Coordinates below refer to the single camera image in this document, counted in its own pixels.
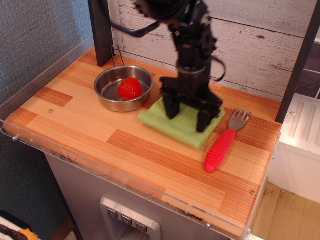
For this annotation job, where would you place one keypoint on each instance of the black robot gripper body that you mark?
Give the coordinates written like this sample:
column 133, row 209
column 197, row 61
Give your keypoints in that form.
column 191, row 87

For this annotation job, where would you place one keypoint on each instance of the dark left frame post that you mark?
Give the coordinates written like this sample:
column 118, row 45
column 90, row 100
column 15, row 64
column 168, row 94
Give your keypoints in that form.
column 101, row 29

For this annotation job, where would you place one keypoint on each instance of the grey toy fridge cabinet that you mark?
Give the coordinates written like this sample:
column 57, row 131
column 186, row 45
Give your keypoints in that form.
column 164, row 196

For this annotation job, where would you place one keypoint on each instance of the red toy strawberry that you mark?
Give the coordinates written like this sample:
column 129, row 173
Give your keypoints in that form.
column 130, row 89

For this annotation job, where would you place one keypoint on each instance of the clear acrylic table guard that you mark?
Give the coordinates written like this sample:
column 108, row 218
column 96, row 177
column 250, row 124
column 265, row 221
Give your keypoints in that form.
column 63, row 116

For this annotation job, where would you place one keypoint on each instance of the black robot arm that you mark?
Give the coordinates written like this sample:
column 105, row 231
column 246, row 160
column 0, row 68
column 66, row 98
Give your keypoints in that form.
column 190, row 25

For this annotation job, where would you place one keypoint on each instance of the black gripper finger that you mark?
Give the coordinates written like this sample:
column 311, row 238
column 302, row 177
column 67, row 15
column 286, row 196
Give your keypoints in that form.
column 205, row 116
column 172, row 106

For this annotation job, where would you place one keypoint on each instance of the stainless steel bowl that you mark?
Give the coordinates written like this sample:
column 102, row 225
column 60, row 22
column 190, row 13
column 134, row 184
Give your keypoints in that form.
column 107, row 83

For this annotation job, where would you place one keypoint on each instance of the silver dispenser button panel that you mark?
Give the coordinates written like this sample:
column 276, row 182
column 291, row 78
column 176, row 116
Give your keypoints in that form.
column 123, row 223

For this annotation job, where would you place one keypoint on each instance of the green cloth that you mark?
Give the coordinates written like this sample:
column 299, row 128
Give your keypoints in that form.
column 183, row 127

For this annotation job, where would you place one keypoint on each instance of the dark frame post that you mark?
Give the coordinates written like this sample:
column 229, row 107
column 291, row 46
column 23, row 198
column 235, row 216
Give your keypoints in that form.
column 300, row 63
column 101, row 29

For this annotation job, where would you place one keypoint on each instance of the dark right frame post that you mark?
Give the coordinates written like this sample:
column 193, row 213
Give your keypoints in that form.
column 300, row 63

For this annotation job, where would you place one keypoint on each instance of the red-handled metal fork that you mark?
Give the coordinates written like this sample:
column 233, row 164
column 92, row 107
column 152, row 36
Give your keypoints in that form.
column 219, row 149

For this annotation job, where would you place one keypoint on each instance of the white toy sink unit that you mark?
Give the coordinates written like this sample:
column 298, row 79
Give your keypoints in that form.
column 295, row 163

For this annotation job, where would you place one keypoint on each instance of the yellow black object bottom-left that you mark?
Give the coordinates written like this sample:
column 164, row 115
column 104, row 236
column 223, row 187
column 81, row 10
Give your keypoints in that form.
column 7, row 233

